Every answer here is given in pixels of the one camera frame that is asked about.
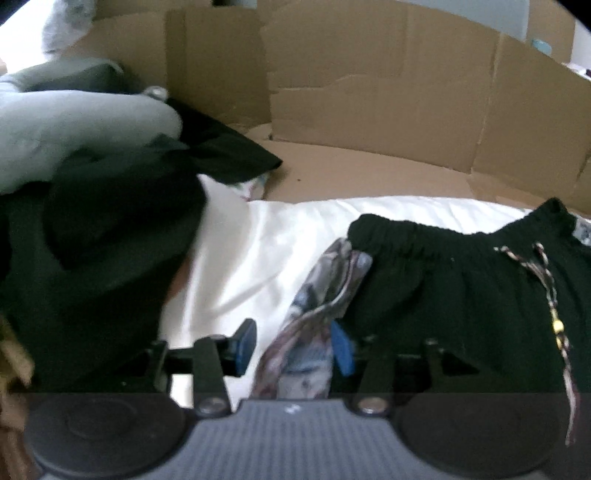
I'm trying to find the black puffy jacket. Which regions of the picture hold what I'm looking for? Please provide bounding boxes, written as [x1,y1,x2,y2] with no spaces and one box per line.
[0,136,206,398]

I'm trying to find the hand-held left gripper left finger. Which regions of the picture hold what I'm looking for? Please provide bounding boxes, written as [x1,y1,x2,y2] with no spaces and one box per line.
[122,318,258,418]

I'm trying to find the bear printed white bed sheet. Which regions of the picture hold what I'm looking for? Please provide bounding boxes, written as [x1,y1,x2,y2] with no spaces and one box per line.
[159,175,536,398]

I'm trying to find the black cloth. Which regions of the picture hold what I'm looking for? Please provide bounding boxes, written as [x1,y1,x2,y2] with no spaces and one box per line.
[164,97,283,185]

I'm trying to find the black pants with bear trim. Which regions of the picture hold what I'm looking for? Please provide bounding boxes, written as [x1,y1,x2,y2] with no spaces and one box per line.
[252,198,591,448]

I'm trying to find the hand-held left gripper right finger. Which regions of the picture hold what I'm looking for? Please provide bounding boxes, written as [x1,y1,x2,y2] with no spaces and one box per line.
[330,320,480,416]

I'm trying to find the grey neck pillow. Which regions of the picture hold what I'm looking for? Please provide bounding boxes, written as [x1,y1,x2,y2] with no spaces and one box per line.
[0,60,184,195]

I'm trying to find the clear plastic bag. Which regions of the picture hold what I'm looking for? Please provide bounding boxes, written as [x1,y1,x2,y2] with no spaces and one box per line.
[41,0,96,51]

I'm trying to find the brown fuzzy cloth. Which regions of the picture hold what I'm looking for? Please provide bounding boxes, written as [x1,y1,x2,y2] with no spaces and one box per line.
[0,314,36,480]

